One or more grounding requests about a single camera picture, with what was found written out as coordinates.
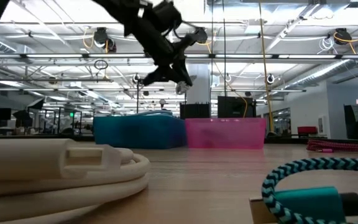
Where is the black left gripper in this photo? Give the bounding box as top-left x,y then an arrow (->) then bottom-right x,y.
135,18 -> 198,87

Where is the beige cable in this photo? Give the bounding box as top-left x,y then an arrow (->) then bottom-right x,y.
0,138 -> 152,224

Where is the teal braided cable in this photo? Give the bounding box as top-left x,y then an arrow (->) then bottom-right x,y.
261,157 -> 358,224

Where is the white building column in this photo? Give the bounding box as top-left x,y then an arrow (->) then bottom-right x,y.
186,63 -> 211,105

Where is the black perforated box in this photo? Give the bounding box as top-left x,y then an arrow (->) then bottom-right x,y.
179,102 -> 211,120
217,95 -> 257,119

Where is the blue plastic bin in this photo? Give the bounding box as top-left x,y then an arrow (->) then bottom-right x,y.
93,114 -> 186,149

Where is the red translucent plastic bin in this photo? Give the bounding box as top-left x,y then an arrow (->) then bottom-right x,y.
184,117 -> 267,150

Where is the red seat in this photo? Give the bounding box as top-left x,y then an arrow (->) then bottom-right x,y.
297,126 -> 318,137

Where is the black ceiling cable reel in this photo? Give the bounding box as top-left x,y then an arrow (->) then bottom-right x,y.
193,27 -> 209,44
93,27 -> 117,52
334,27 -> 349,46

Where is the yellow hanging cable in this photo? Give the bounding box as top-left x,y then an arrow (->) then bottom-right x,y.
258,0 -> 275,134

